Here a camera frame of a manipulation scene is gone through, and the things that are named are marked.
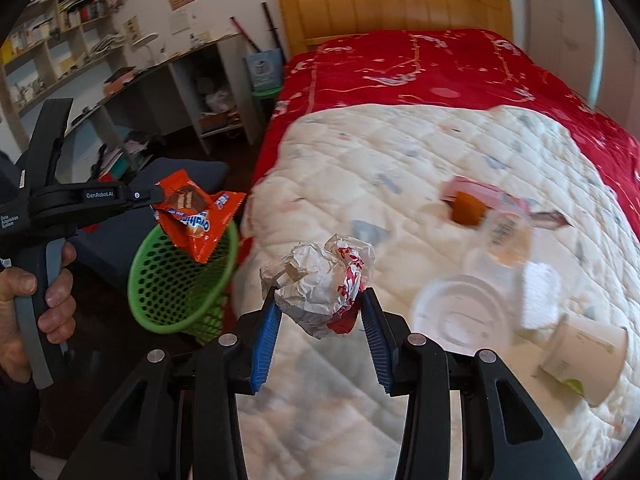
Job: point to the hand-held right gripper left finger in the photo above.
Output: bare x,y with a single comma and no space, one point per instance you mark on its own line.
265,345

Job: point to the orange snack wrapper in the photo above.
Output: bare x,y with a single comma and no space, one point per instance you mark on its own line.
200,240

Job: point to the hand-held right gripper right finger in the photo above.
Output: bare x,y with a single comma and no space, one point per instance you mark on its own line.
375,340

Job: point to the clear plastic bag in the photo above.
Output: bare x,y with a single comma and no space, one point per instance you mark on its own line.
219,101

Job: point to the red flat box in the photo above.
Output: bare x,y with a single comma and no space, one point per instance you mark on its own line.
119,79

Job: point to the white paper cup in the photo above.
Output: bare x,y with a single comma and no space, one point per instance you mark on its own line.
585,355

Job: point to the navy blue chair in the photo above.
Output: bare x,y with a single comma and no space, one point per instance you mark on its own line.
200,172

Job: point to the white wall shelf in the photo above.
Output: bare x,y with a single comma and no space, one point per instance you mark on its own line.
50,60

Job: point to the white wall paper sheet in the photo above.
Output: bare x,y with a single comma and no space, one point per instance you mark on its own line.
179,24

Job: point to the white desk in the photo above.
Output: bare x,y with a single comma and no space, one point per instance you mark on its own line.
240,95

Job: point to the dark snack wrapper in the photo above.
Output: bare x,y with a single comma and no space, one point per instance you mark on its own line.
550,218

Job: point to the red patterned blanket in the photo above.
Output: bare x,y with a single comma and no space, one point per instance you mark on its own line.
400,75

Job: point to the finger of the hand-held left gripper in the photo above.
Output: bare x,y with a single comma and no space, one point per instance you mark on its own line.
100,211
100,194

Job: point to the black stick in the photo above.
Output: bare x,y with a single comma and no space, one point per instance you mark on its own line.
272,30

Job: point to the green plastic mesh basket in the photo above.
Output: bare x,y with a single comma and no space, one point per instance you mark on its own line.
170,290

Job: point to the brownish food scrap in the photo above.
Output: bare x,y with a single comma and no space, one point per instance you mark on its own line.
467,210

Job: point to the red cardboard box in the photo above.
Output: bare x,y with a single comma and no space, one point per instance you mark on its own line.
220,122

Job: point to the white tissue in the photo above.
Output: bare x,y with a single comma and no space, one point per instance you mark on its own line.
540,295

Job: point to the green plastic stool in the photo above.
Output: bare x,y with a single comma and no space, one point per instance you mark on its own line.
265,95

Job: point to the blue paper bag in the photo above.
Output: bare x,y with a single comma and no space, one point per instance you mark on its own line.
264,67

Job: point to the white quilted blanket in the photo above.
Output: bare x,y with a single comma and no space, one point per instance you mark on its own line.
400,170

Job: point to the white paper wrapper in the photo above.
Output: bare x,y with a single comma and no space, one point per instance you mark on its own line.
310,280

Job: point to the clear plastic cup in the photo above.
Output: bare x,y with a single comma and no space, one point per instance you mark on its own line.
505,240

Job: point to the white plastic lid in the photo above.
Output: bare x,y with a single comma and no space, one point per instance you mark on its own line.
460,315

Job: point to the pink biscuit wrapper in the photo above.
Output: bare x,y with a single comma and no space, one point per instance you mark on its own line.
480,191

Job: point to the red stick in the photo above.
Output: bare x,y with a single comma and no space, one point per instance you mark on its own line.
245,35

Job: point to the pile of books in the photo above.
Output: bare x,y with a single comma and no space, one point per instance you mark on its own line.
130,152

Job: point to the row of books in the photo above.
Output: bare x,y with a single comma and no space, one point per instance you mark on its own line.
82,12

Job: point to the white desk lamp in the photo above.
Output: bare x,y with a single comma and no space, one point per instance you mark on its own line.
145,40

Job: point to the person's left hand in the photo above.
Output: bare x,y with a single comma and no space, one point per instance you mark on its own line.
55,300

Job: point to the wooden bed headboard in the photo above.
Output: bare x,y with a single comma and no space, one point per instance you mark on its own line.
400,5

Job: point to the white pole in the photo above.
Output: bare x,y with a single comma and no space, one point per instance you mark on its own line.
596,45

